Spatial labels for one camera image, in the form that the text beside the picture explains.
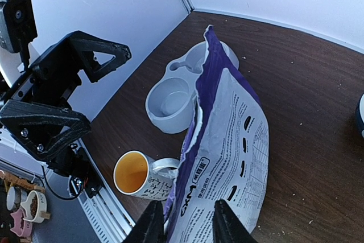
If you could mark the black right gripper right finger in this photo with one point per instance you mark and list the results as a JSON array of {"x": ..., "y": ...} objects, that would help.
[{"x": 226, "y": 226}]

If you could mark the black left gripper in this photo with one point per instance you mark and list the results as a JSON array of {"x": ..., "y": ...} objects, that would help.
[{"x": 36, "y": 112}]

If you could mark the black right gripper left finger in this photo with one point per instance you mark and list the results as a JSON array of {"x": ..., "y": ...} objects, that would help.
[{"x": 150, "y": 226}]

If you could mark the purple pet food bag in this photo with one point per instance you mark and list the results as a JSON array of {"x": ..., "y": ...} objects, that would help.
[{"x": 225, "y": 152}]

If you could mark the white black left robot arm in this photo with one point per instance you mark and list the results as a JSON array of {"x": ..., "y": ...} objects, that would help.
[{"x": 71, "y": 174}]

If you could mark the grey double pet feeder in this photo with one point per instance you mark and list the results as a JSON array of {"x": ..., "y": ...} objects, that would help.
[{"x": 169, "y": 104}]

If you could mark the pink pet bowl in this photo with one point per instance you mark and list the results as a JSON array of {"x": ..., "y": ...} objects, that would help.
[{"x": 21, "y": 227}]

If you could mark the white mug yellow inside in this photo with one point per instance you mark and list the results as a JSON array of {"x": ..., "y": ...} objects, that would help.
[{"x": 136, "y": 174}]

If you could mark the white bowl with kibble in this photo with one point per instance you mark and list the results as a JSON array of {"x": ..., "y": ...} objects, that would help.
[{"x": 35, "y": 207}]

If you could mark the dark blue white bowl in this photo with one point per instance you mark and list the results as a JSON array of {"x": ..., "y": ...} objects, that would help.
[{"x": 359, "y": 116}]

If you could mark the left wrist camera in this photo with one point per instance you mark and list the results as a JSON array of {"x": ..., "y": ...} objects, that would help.
[{"x": 18, "y": 27}]

